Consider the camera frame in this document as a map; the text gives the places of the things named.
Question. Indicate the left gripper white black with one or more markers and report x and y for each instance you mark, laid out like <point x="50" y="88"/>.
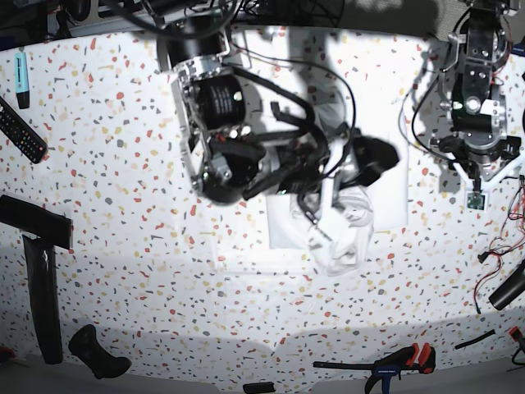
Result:
<point x="482" y="172"/>

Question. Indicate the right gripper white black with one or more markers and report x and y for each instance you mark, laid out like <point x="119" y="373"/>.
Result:
<point x="304" y="170"/>

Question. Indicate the white T-shirt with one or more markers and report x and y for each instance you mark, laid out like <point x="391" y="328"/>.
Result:
<point x="331" y="230"/>

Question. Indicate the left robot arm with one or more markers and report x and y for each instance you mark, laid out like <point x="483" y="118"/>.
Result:
<point x="479" y="145"/>

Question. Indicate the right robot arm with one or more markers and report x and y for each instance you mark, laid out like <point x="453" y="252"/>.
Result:
<point x="244" y="135"/>

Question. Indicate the black cylinder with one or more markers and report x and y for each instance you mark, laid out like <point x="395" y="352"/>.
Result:
<point x="508" y="290"/>

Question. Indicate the small red black connector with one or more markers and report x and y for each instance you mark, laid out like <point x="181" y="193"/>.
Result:
<point x="515" y="333"/>

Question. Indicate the black and red bar clamp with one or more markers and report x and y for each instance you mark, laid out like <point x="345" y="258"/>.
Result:
<point x="410" y="358"/>

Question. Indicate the terrazzo pattern tablecloth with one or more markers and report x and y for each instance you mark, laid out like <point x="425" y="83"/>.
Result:
<point x="172" y="281"/>

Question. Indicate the small black box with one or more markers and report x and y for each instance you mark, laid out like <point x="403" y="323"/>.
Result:
<point x="259" y="388"/>

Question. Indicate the black game controller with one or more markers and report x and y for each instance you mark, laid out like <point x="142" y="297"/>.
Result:
<point x="84" y="345"/>

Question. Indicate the blue highlighter pen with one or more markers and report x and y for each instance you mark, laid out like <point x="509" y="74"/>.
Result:
<point x="22" y="81"/>

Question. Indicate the black remote control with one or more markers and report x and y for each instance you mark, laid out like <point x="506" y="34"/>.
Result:
<point x="21" y="134"/>

